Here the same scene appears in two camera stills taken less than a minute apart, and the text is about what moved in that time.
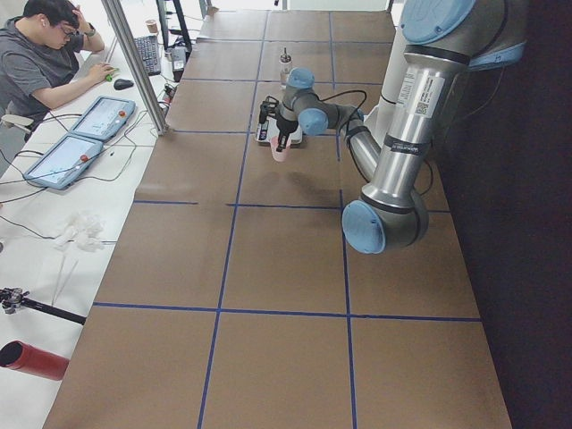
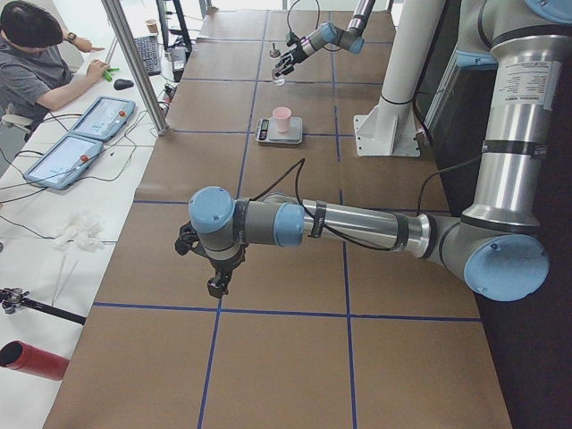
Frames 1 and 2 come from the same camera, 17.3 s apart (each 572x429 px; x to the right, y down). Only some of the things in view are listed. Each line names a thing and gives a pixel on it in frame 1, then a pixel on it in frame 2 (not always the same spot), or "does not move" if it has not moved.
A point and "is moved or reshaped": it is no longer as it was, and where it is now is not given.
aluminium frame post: (125, 35) does not move
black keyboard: (149, 50) does not move
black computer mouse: (121, 83) does not move
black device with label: (179, 55) does not move
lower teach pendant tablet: (65, 163) does not move
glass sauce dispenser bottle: (284, 59) is moved or reshaped
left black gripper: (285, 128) → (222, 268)
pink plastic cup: (280, 155) is moved or reshaped
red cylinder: (19, 355) does not move
